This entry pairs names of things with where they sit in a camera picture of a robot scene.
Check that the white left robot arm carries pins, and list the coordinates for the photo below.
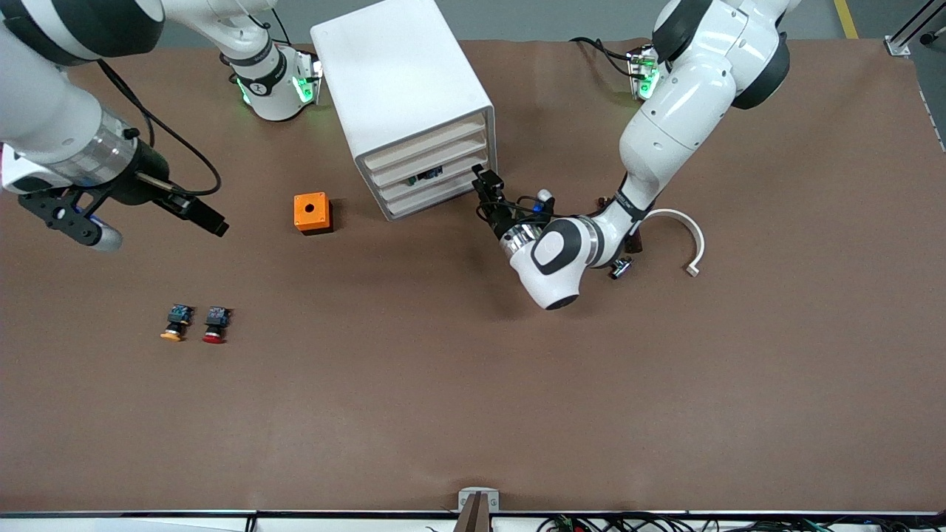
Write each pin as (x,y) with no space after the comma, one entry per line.
(665,111)

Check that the yellow floor tape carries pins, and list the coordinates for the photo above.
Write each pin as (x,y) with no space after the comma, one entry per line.
(846,18)

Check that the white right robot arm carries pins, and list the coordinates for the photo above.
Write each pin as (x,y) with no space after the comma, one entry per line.
(44,111)

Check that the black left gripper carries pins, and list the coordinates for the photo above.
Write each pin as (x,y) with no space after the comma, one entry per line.
(501,219)

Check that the orange button enclosure box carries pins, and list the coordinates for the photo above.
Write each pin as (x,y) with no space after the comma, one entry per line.
(310,210)

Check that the white curved clamp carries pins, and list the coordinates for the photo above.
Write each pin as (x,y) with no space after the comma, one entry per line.
(695,236)

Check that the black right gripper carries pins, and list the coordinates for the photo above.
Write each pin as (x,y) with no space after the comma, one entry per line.
(145,179)

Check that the green push button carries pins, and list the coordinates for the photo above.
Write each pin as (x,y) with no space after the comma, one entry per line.
(427,176)

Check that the white table edge rail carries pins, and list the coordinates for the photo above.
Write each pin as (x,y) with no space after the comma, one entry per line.
(111,524)

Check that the aluminium frame profile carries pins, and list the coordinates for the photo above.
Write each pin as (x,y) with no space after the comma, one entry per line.
(898,46)

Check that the red push button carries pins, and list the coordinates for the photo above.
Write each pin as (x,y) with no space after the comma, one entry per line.
(216,321)

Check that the grey metal bracket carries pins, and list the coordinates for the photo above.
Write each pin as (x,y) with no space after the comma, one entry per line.
(465,501)

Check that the brown terminal block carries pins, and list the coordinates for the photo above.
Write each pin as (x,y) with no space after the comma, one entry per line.
(637,244)

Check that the brown table mat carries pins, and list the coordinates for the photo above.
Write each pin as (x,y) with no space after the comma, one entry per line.
(473,384)

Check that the black white switch button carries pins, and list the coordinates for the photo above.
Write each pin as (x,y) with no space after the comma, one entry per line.
(604,201)

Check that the yellow push button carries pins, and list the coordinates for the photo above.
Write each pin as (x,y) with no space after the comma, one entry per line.
(176,319)

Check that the silver metal fitting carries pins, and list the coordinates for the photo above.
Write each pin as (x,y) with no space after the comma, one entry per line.
(621,270)

